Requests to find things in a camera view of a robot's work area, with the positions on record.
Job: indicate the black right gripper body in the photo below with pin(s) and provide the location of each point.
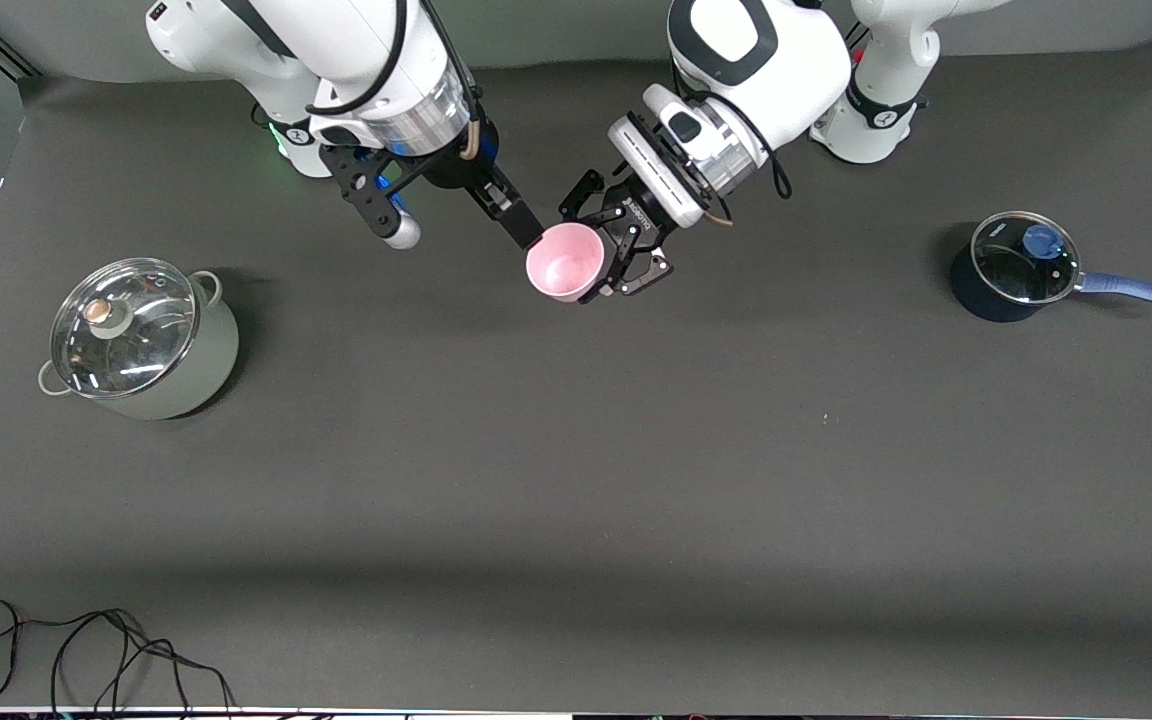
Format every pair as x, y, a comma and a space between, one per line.
463, 168

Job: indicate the pale green stockpot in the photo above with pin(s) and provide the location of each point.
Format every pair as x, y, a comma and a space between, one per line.
206, 360

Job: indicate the dark blue saucepan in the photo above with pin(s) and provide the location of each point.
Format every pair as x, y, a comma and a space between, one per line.
976, 290

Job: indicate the glass lid with blue knob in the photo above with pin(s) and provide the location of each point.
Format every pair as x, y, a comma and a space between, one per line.
1011, 260

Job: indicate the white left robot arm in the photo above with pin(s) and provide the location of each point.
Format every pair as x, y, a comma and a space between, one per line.
786, 60

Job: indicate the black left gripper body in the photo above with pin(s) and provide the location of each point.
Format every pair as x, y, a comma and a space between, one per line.
628, 222

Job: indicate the glass stockpot lid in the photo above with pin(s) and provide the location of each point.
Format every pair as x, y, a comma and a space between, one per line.
146, 340

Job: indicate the dark grey table mat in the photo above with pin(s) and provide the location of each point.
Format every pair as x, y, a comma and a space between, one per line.
576, 450

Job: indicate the pink plastic cup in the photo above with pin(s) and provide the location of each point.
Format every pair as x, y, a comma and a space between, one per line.
566, 265

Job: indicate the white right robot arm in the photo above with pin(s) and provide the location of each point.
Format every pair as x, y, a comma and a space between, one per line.
336, 40

